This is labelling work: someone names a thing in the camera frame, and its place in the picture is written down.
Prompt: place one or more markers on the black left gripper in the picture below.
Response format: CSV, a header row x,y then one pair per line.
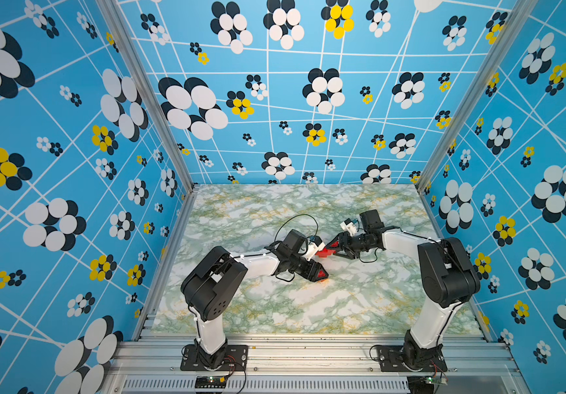
x,y
317,268

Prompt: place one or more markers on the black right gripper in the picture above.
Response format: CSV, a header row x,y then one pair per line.
x,y
341,237

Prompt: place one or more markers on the long red lego brick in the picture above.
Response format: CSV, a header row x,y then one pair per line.
x,y
324,253

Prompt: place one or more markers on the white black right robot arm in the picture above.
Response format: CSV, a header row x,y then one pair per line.
x,y
448,279

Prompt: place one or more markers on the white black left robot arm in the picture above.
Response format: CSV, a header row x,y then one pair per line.
x,y
211,286

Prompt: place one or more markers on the right controller board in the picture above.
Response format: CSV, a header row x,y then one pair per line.
x,y
424,385

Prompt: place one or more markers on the controller board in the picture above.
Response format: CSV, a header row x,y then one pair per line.
x,y
210,383
424,385

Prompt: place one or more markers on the left controller board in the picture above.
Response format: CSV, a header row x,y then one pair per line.
x,y
210,383

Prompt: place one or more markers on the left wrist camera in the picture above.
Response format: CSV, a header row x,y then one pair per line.
x,y
314,245

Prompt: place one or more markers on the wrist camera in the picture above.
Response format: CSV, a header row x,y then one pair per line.
x,y
350,226
314,245

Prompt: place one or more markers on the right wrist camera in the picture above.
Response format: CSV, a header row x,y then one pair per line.
x,y
350,226

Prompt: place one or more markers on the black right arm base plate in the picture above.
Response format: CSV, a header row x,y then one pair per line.
x,y
408,358

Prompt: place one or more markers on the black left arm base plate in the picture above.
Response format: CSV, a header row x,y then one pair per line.
x,y
195,359

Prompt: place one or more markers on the aluminium left table rail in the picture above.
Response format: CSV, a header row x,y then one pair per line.
x,y
163,272

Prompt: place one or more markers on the aluminium right corner post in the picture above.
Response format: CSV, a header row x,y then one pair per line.
x,y
517,19

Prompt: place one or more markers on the aluminium corner post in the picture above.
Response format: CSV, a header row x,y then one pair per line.
x,y
517,19
116,25

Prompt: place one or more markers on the aluminium left corner post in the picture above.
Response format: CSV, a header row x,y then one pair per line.
x,y
116,25

